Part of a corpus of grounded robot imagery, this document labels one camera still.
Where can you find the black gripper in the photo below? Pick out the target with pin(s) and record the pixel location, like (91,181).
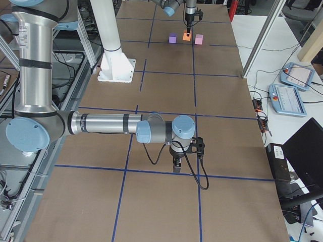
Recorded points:
(189,16)
(176,156)

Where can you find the pink foam cube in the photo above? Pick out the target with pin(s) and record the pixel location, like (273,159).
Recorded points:
(198,39)

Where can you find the wooden beam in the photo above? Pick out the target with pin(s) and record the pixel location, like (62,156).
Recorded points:
(314,43)

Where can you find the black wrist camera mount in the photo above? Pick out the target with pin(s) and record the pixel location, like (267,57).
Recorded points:
(197,147)
(199,13)

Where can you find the purple foam cube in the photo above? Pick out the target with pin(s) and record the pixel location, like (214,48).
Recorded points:
(172,38)

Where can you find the orange black power strip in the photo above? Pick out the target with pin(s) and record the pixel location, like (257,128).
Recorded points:
(261,116)

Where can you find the black monitor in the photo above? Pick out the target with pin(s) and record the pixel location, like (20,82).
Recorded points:
(303,150)

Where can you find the near blue teach pendant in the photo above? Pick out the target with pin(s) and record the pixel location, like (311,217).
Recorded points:
(286,100)

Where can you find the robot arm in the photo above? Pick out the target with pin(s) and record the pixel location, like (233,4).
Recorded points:
(190,8)
(37,123)

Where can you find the far blue teach pendant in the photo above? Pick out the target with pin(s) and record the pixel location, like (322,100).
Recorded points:
(297,75)

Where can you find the orange foam cube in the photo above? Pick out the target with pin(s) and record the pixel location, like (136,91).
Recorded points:
(185,38)

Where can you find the white pedestal column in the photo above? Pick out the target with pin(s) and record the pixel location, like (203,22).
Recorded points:
(115,66)

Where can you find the black computer box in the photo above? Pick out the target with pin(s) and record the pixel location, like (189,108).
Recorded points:
(277,162)

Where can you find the aluminium frame post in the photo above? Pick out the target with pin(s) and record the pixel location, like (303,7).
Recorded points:
(268,24)

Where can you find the blue teach pendant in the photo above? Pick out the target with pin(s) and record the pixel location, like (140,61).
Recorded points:
(297,75)
(286,100)

